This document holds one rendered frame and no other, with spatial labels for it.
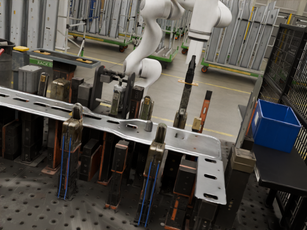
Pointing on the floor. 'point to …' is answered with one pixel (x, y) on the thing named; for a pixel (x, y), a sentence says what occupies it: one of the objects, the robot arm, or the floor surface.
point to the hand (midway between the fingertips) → (189, 76)
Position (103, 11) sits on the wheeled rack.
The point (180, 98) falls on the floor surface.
